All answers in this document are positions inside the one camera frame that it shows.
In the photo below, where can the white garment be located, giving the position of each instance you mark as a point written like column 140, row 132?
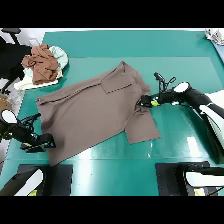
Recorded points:
column 25, row 83

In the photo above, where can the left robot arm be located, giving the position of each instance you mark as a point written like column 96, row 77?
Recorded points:
column 15, row 131

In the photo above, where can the black chair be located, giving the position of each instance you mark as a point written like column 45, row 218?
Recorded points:
column 10, row 58

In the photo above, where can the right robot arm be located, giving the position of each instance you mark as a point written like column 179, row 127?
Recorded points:
column 196, row 97

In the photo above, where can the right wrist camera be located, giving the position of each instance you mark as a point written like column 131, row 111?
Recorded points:
column 162, row 81

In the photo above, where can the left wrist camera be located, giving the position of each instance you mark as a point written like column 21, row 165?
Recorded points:
column 30, row 120

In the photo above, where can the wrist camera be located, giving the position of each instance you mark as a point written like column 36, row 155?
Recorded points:
column 162, row 81
column 30, row 120

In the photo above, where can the orange garment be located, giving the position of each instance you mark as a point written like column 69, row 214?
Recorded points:
column 41, row 63

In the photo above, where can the brown shirt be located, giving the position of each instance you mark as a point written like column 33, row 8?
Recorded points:
column 90, row 113

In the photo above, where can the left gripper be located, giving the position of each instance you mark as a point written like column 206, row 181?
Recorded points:
column 36, row 142

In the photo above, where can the pale garment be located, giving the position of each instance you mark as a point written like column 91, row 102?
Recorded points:
column 61, row 56

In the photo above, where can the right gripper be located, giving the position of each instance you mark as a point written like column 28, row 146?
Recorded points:
column 151, row 100

